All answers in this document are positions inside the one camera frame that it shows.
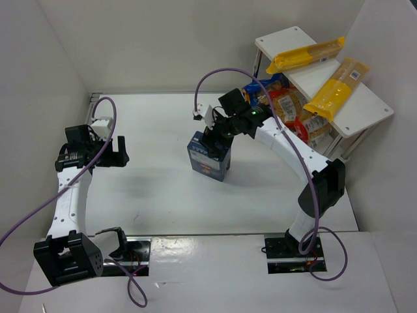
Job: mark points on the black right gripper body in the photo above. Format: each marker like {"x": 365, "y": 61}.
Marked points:
{"x": 213, "y": 139}

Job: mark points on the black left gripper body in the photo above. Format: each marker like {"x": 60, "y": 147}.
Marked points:
{"x": 111, "y": 156}

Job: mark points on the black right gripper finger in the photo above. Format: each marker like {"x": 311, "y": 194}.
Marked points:
{"x": 208, "y": 139}
{"x": 222, "y": 146}

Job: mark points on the dark blue pasta box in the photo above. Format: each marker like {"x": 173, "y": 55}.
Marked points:
{"x": 213, "y": 167}

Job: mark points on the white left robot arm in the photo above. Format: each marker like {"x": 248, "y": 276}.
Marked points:
{"x": 67, "y": 254}

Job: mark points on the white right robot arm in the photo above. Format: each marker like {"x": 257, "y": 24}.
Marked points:
{"x": 324, "y": 178}

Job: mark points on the blue pasta bag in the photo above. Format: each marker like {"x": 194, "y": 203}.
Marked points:
{"x": 255, "y": 94}

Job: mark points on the red fusilli pasta bag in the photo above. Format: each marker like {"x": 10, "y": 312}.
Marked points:
{"x": 288, "y": 104}

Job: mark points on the red macaroni pasta bag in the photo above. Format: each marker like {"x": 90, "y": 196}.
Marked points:
{"x": 311, "y": 128}

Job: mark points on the yellow spaghetti bag front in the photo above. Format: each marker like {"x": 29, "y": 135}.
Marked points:
{"x": 337, "y": 89}

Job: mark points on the yellow spaghetti bag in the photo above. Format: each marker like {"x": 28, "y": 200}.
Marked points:
{"x": 304, "y": 56}
{"x": 337, "y": 89}

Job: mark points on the yellow spaghetti bag rear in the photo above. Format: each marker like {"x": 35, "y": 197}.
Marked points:
{"x": 304, "y": 56}

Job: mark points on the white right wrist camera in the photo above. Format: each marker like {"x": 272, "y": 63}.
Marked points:
{"x": 204, "y": 112}

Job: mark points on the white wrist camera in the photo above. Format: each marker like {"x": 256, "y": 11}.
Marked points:
{"x": 102, "y": 127}
{"x": 204, "y": 112}

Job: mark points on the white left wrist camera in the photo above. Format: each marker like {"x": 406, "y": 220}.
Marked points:
{"x": 102, "y": 127}

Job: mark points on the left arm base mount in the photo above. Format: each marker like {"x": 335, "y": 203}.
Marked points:
{"x": 130, "y": 251}

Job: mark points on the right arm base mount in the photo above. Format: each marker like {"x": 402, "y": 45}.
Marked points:
{"x": 283, "y": 257}

